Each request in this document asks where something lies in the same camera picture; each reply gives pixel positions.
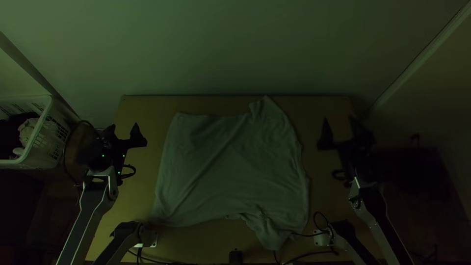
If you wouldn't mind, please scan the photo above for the white laundry basket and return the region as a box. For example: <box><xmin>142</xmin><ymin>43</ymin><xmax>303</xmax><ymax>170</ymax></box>
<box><xmin>0</xmin><ymin>94</ymin><xmax>73</xmax><ymax>170</ymax></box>

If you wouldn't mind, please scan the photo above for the light grey t-shirt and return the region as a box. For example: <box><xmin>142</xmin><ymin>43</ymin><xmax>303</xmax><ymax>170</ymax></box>
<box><xmin>149</xmin><ymin>95</ymin><xmax>311</xmax><ymax>251</ymax></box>

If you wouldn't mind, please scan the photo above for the heap of clothes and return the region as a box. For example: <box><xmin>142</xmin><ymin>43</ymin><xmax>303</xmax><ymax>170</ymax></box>
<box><xmin>0</xmin><ymin>111</ymin><xmax>47</xmax><ymax>160</ymax></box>

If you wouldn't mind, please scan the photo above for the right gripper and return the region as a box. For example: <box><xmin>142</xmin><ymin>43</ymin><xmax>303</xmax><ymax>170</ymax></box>
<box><xmin>317</xmin><ymin>115</ymin><xmax>376</xmax><ymax>174</ymax></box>

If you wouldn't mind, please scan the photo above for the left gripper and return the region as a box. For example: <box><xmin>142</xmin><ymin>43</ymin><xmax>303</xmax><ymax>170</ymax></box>
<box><xmin>103</xmin><ymin>122</ymin><xmax>148</xmax><ymax>167</ymax></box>

